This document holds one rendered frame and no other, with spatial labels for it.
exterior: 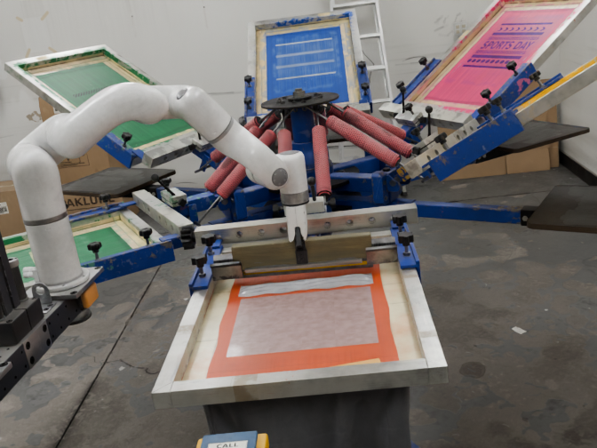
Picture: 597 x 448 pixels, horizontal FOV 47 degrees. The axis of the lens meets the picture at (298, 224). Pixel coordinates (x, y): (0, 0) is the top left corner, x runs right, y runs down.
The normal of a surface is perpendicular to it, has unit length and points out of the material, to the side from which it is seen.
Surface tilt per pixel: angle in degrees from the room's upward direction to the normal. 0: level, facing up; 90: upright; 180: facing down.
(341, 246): 90
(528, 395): 0
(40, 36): 90
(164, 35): 90
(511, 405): 0
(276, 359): 0
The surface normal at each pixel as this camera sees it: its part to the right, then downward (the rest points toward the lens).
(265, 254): -0.04, 0.33
